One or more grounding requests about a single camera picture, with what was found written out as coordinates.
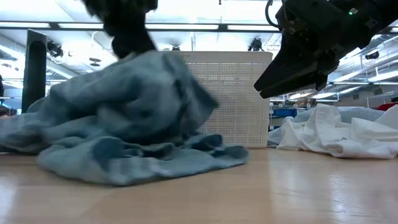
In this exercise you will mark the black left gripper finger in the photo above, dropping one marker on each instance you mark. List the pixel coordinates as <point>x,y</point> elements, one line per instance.
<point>143,43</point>
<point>122,46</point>

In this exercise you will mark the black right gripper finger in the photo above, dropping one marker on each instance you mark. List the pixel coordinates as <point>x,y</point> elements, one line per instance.
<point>298,87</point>
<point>289,70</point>

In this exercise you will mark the white shirt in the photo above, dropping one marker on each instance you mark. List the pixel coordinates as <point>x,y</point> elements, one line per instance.
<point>342,140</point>

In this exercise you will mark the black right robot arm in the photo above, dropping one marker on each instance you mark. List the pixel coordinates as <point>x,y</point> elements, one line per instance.
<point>373,15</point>

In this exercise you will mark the blue plastic bin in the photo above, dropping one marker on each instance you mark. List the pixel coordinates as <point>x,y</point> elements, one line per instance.
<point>284,112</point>

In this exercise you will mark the white perforated plastic basket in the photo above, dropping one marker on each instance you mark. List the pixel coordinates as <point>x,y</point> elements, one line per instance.
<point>242,93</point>

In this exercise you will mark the black overhead crossbar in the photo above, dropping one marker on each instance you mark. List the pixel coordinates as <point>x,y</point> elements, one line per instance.
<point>192,27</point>

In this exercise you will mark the light blue shirt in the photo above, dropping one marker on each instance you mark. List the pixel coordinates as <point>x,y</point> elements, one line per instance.
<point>357,113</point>

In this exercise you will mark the red plastic bin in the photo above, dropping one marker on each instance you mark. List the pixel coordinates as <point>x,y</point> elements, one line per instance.
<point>387,106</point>

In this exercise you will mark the black overhead camera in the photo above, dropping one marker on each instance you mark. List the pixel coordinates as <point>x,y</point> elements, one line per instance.
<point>175,48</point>

